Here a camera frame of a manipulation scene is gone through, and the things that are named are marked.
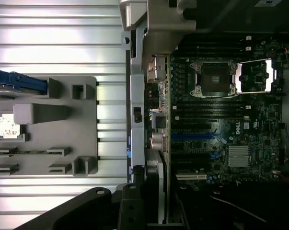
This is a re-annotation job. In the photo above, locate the silver chipset heatsink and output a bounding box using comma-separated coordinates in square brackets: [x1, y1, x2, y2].
[228, 145, 252, 168]

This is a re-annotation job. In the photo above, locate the metal socket cover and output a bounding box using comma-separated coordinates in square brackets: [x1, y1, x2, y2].
[237, 58, 280, 94]

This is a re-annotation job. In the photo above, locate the blue expansion slot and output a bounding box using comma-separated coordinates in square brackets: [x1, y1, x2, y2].
[170, 133, 214, 140]

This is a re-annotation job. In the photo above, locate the green RAM stick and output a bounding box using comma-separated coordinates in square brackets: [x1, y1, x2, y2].
[0, 149, 66, 156]

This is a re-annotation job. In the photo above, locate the CPU socket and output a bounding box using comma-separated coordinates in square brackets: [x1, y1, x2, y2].
[189, 60, 239, 98]

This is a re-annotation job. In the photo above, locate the green Dell motherboard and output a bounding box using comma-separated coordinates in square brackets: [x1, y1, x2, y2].
[169, 32, 288, 192]

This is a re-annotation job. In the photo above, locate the grey parts rack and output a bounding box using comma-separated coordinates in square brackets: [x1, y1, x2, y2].
[0, 76, 99, 178]

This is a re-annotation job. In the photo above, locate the silver CPU chip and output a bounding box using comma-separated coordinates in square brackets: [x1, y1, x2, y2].
[0, 113, 22, 140]

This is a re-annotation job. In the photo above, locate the black open PC case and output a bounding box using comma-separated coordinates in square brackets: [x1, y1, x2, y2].
[119, 0, 289, 230]

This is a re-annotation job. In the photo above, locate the hard disk with blue carrier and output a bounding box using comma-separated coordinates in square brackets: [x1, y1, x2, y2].
[0, 69, 48, 96]

